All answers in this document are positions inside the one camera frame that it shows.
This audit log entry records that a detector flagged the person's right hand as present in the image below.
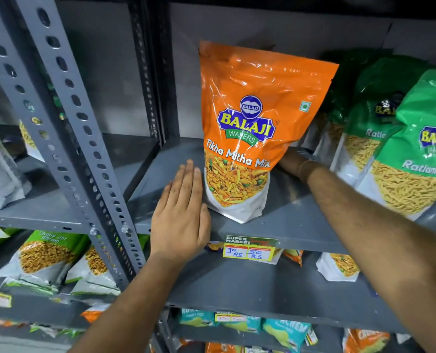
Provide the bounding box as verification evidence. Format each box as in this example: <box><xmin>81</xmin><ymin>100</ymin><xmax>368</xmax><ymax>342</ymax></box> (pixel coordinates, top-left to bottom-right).
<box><xmin>278</xmin><ymin>147</ymin><xmax>309</xmax><ymax>177</ymax></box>

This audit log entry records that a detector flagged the person's left hand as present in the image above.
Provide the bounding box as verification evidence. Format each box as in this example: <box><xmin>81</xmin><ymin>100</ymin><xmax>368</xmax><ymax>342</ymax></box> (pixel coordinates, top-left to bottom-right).
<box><xmin>150</xmin><ymin>160</ymin><xmax>212</xmax><ymax>264</ymax></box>

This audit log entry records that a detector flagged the orange snack mix packet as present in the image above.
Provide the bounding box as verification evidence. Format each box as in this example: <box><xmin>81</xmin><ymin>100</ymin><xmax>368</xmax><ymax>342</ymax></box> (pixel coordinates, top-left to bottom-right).
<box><xmin>199</xmin><ymin>40</ymin><xmax>339</xmax><ymax>224</ymax></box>

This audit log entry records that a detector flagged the person's left forearm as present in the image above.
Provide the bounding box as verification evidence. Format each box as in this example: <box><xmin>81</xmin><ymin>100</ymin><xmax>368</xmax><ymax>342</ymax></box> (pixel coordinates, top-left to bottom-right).
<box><xmin>68</xmin><ymin>252</ymin><xmax>204</xmax><ymax>353</ymax></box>

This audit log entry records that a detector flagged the person's right forearm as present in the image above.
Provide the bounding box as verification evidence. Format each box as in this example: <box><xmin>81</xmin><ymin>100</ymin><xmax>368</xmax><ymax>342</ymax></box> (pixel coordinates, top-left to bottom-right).
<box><xmin>299</xmin><ymin>161</ymin><xmax>436</xmax><ymax>353</ymax></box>

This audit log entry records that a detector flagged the yellow price label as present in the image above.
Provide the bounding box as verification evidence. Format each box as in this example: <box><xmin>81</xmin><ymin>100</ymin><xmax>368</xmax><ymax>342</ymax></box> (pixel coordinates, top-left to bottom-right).
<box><xmin>223</xmin><ymin>235</ymin><xmax>278</xmax><ymax>262</ymax></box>

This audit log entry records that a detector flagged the grey metal shelf rack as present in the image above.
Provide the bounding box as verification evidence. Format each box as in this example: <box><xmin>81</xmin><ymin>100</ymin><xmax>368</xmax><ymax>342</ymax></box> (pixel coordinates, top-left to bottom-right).
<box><xmin>128</xmin><ymin>0</ymin><xmax>436</xmax><ymax>353</ymax></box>
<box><xmin>0</xmin><ymin>0</ymin><xmax>161</xmax><ymax>346</ymax></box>

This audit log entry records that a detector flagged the teal chips packet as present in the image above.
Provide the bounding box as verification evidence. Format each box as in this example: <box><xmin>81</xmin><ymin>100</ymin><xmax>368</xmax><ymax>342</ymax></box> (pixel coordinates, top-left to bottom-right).
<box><xmin>263</xmin><ymin>319</ymin><xmax>311</xmax><ymax>353</ymax></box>
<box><xmin>218</xmin><ymin>315</ymin><xmax>262</xmax><ymax>334</ymax></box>
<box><xmin>178</xmin><ymin>309</ymin><xmax>215</xmax><ymax>327</ymax></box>

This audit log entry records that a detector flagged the small orange packet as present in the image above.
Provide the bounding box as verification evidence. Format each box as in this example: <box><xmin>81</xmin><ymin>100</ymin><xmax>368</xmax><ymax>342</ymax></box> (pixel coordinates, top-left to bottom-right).
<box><xmin>283</xmin><ymin>249</ymin><xmax>304</xmax><ymax>267</ymax></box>

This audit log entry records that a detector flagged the green white lentil packet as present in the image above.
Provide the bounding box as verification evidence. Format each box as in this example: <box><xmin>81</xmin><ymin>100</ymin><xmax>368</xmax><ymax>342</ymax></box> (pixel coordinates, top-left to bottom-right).
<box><xmin>0</xmin><ymin>231</ymin><xmax>90</xmax><ymax>291</ymax></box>
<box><xmin>65</xmin><ymin>245</ymin><xmax>120</xmax><ymax>291</ymax></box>

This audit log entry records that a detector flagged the small yellow shelf label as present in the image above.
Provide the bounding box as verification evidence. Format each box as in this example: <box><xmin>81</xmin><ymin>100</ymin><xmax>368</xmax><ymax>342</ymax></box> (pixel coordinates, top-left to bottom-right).
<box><xmin>214</xmin><ymin>312</ymin><xmax>248</xmax><ymax>323</ymax></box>

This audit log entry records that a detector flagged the thin wrist thread band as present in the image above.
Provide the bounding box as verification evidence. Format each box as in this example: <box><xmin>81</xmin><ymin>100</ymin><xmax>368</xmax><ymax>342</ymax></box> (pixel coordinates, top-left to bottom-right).
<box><xmin>297</xmin><ymin>160</ymin><xmax>316</xmax><ymax>182</ymax></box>

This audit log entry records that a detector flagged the grey slotted metal upright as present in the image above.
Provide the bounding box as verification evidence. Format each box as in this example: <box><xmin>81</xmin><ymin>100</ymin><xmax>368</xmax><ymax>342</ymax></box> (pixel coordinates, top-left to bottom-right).
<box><xmin>0</xmin><ymin>0</ymin><xmax>147</xmax><ymax>291</ymax></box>

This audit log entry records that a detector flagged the orange white packet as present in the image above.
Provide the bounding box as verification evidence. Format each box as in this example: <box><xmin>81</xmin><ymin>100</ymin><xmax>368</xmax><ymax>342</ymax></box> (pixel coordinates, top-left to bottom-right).
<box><xmin>80</xmin><ymin>303</ymin><xmax>112</xmax><ymax>324</ymax></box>

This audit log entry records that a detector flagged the white snack mix packet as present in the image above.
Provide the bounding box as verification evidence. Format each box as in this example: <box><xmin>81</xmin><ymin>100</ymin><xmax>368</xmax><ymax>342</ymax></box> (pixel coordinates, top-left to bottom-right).
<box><xmin>316</xmin><ymin>252</ymin><xmax>361</xmax><ymax>282</ymax></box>

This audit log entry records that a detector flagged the green sev snack packet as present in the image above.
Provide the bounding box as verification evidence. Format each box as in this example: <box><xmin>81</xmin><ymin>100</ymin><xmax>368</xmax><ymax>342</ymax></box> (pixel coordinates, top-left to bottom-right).
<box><xmin>300</xmin><ymin>48</ymin><xmax>393</xmax><ymax>155</ymax></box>
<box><xmin>354</xmin><ymin>69</ymin><xmax>436</xmax><ymax>221</ymax></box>
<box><xmin>330</xmin><ymin>57</ymin><xmax>430</xmax><ymax>186</ymax></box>

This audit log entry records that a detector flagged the orange chips packet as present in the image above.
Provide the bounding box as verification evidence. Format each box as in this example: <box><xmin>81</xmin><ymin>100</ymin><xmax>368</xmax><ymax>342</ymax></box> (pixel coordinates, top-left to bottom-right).
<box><xmin>342</xmin><ymin>328</ymin><xmax>390</xmax><ymax>353</ymax></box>

